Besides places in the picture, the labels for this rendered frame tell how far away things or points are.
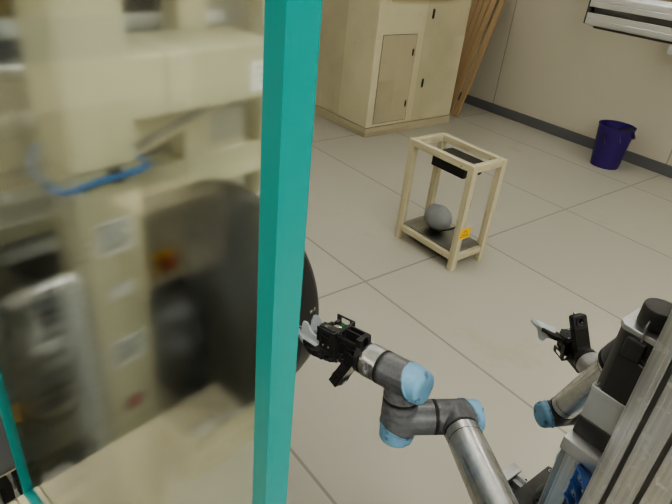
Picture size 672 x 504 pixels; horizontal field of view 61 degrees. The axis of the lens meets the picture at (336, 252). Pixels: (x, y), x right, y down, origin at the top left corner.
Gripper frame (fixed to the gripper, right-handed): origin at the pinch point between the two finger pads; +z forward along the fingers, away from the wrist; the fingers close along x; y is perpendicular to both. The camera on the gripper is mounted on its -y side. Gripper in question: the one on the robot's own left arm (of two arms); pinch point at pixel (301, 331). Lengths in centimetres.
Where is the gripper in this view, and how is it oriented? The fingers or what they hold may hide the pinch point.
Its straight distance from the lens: 137.6
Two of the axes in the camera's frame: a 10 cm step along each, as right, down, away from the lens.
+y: 0.0, -9.0, -4.3
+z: -7.4, -2.9, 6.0
